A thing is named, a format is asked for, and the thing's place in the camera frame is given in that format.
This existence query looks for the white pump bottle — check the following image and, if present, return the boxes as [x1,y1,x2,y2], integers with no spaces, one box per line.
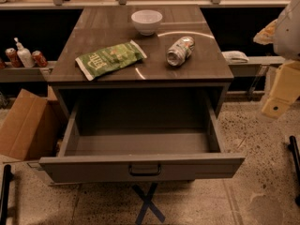
[14,37,35,68]

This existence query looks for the red soda can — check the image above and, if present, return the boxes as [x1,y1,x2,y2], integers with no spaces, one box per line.
[5,48,23,68]
[32,51,48,68]

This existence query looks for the black bar right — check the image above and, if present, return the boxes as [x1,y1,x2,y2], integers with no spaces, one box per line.
[287,135,300,207]

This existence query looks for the green jalapeno chip bag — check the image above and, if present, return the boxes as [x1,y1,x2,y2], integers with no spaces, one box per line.
[75,40,147,81]

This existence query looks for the grey side shelf right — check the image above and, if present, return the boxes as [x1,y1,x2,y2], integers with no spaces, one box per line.
[228,56,284,77]

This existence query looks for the folded white cloth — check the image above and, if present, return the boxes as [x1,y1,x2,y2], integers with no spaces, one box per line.
[222,51,249,64]

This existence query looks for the brown cardboard box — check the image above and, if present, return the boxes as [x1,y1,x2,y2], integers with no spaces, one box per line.
[0,89,61,161]

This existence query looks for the open grey top drawer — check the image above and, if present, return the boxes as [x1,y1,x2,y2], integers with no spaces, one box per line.
[39,92,245,184]

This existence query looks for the red soda can right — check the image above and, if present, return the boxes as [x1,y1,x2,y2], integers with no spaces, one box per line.
[32,51,48,68]

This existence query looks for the black bar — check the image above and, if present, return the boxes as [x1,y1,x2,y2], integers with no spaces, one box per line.
[287,135,300,207]
[0,164,13,225]

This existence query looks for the grey side shelf left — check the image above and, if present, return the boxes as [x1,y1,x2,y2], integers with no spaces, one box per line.
[0,61,56,83]

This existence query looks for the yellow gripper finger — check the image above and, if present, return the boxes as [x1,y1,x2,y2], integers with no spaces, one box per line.
[261,61,300,119]

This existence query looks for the grey side shelf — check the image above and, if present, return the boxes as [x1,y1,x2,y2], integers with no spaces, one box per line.
[228,56,284,77]
[0,61,56,83]

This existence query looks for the white ceramic bowl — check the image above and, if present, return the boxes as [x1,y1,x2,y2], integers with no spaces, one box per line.
[131,9,163,36]

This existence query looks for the black bar left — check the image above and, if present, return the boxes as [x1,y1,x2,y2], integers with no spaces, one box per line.
[0,164,13,225]

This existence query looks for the red soda can left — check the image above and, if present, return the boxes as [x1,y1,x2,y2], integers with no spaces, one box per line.
[5,48,23,68]

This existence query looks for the grey drawer cabinet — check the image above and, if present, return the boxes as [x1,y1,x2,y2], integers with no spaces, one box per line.
[49,6,233,112]

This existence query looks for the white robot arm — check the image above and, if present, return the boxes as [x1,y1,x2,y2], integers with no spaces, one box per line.
[262,0,300,119]

